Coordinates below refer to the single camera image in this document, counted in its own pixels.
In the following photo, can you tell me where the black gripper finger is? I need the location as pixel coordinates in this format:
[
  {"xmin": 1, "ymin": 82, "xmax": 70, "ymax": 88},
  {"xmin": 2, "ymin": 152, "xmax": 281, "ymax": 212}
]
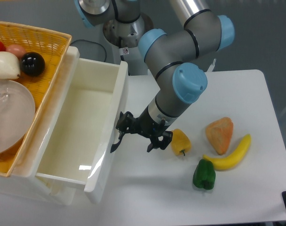
[
  {"xmin": 147, "ymin": 131, "xmax": 173, "ymax": 152},
  {"xmin": 115, "ymin": 111, "xmax": 135, "ymax": 141}
]

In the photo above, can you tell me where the yellow woven basket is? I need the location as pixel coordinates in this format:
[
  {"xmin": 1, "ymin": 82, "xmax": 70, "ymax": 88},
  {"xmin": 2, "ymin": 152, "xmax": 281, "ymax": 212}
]
[{"xmin": 0, "ymin": 21, "xmax": 72, "ymax": 177}]

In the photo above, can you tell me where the yellow toy bell pepper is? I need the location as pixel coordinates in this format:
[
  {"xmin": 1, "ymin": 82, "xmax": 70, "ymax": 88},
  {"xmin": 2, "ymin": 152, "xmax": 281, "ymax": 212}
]
[{"xmin": 171, "ymin": 129, "xmax": 192, "ymax": 156}]

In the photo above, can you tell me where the white toy onion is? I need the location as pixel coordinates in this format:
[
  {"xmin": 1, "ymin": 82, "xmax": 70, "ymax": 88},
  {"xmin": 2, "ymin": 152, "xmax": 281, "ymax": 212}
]
[{"xmin": 0, "ymin": 51, "xmax": 21, "ymax": 80}]

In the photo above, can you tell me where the pink toy fruit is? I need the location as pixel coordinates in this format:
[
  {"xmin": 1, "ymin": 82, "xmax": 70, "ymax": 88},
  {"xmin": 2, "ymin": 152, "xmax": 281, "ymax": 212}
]
[{"xmin": 6, "ymin": 44, "xmax": 27, "ymax": 58}]

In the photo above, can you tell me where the yellow toy banana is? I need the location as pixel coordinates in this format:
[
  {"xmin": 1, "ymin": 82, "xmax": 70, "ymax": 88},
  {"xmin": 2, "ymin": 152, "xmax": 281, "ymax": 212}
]
[{"xmin": 203, "ymin": 134, "xmax": 252, "ymax": 171}]

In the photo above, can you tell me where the white drawer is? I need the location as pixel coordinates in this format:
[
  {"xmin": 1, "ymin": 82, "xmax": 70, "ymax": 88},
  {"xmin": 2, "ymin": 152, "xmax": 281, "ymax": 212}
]
[{"xmin": 36, "ymin": 58, "xmax": 128, "ymax": 205}]

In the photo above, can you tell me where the orange toy fruit slice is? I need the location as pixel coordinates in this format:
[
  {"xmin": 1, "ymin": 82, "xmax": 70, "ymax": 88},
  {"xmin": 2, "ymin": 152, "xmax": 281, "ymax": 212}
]
[{"xmin": 205, "ymin": 117, "xmax": 234, "ymax": 155}]

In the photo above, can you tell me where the black cable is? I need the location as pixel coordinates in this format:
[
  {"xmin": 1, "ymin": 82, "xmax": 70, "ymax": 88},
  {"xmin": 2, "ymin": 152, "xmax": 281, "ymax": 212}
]
[{"xmin": 71, "ymin": 39, "xmax": 107, "ymax": 62}]

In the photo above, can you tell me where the clear plastic wrap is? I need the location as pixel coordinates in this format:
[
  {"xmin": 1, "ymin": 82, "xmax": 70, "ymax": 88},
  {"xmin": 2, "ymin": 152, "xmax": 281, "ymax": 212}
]
[{"xmin": 0, "ymin": 80, "xmax": 9, "ymax": 110}]

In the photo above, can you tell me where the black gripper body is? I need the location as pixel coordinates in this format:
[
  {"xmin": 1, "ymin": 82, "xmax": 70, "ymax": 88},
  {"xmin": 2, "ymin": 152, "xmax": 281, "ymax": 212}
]
[{"xmin": 135, "ymin": 109, "xmax": 168, "ymax": 139}]

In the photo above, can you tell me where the white drawer cabinet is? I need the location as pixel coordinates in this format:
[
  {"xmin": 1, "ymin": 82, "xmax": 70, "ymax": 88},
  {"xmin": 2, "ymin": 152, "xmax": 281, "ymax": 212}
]
[{"xmin": 0, "ymin": 47, "xmax": 80, "ymax": 205}]

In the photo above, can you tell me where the green toy bell pepper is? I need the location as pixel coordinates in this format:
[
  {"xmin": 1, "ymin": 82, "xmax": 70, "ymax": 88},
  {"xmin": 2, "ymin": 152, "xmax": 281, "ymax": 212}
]
[{"xmin": 192, "ymin": 159, "xmax": 216, "ymax": 190}]

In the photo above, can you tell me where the black toy ball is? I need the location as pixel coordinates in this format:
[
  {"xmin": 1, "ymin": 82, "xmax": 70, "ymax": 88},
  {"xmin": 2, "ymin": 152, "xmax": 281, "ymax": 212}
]
[{"xmin": 19, "ymin": 52, "xmax": 45, "ymax": 77}]

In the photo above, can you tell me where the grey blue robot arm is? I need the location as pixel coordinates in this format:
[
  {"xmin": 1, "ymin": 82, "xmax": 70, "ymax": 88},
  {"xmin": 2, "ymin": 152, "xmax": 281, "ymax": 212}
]
[{"xmin": 75, "ymin": 0, "xmax": 235, "ymax": 151}]

